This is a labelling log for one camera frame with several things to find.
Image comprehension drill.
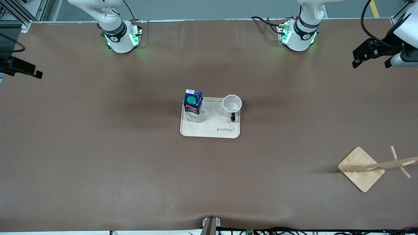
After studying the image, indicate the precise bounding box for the black right base cable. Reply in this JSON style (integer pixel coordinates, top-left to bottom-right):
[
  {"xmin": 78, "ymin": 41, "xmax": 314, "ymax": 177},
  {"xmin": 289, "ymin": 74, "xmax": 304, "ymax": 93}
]
[{"xmin": 122, "ymin": 0, "xmax": 144, "ymax": 24}]

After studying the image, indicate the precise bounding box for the grey metal camera bracket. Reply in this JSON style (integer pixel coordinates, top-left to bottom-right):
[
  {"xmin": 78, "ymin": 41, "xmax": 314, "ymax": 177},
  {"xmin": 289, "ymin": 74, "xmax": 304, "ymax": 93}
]
[{"xmin": 202, "ymin": 216, "xmax": 221, "ymax": 235}]

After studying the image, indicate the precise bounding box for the aluminium frame structure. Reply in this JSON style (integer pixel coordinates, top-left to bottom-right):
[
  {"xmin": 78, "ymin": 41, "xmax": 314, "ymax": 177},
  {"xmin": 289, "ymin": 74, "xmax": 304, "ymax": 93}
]
[{"xmin": 0, "ymin": 0, "xmax": 49, "ymax": 32}]

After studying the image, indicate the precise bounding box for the black left base cable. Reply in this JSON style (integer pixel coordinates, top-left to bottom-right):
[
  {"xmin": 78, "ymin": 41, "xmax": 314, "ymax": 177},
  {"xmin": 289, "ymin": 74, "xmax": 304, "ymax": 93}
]
[{"xmin": 251, "ymin": 16, "xmax": 284, "ymax": 35}]

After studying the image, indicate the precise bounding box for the cream rabbit print tray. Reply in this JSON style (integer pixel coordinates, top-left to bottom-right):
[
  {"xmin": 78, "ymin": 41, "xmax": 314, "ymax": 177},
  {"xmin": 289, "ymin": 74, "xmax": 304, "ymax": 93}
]
[{"xmin": 180, "ymin": 97, "xmax": 241, "ymax": 139}]

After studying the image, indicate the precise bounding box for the wooden mug stand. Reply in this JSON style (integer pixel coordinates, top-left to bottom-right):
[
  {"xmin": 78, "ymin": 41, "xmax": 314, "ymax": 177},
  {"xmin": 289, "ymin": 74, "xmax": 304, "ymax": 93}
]
[{"xmin": 337, "ymin": 146, "xmax": 418, "ymax": 193}]

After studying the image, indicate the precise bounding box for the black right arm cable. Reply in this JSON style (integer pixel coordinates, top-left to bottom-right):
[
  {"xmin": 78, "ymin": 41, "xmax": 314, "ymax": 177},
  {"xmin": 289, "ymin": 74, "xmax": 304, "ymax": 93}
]
[{"xmin": 0, "ymin": 33, "xmax": 26, "ymax": 53}]

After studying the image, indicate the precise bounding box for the white smiley cup black handle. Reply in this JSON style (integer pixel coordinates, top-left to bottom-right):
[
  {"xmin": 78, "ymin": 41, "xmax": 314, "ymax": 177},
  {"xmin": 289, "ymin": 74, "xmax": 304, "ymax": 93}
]
[{"xmin": 222, "ymin": 94, "xmax": 242, "ymax": 122}]

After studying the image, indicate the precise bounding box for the blue white milk carton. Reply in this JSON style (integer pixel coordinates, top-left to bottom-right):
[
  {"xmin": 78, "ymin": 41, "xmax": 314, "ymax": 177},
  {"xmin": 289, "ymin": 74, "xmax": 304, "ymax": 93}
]
[{"xmin": 183, "ymin": 89, "xmax": 203, "ymax": 123}]

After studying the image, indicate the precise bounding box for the black base cable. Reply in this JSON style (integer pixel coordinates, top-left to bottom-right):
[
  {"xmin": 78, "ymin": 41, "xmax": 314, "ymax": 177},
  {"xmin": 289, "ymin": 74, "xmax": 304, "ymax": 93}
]
[
  {"xmin": 251, "ymin": 16, "xmax": 284, "ymax": 35},
  {"xmin": 122, "ymin": 0, "xmax": 144, "ymax": 24}
]

